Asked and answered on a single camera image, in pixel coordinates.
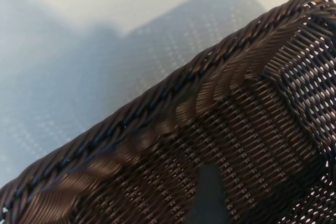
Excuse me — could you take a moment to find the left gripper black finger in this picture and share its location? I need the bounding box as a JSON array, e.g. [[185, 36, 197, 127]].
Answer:
[[185, 163, 232, 224]]

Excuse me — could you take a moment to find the dark brown wicker basket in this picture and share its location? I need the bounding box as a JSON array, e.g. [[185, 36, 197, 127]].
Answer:
[[0, 0, 336, 224]]

